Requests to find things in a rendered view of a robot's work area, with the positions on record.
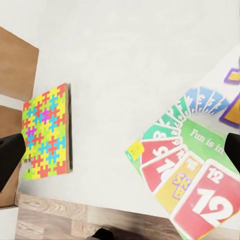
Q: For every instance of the jigsaw puzzle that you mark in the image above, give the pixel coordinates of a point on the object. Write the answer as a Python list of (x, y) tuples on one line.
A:
[(45, 129)]

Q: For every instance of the board game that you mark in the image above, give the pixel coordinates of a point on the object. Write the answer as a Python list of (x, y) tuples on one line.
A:
[(181, 158)]

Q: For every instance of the desk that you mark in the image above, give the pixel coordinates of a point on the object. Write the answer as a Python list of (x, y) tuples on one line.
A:
[(126, 63)]

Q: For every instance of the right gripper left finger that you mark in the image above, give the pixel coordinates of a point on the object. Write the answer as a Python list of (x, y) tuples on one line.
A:
[(12, 150)]

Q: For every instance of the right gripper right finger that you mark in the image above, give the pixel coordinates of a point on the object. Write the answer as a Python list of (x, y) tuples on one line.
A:
[(232, 149)]

